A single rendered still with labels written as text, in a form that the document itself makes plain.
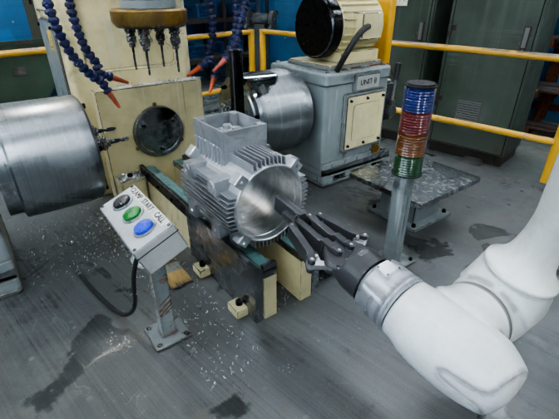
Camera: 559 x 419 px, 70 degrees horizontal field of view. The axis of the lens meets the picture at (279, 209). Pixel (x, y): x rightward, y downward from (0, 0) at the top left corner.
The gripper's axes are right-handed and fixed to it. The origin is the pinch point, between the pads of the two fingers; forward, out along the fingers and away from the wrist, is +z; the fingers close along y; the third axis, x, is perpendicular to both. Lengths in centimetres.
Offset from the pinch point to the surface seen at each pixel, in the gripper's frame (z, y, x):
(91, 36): 77, 10, -13
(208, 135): 20.7, 4.9, -6.9
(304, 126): 39, -36, 6
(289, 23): 540, -426, 92
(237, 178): 7.0, 6.6, -5.0
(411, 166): -3.9, -28.2, -3.6
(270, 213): 10.7, -4.3, 8.8
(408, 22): 200, -292, 19
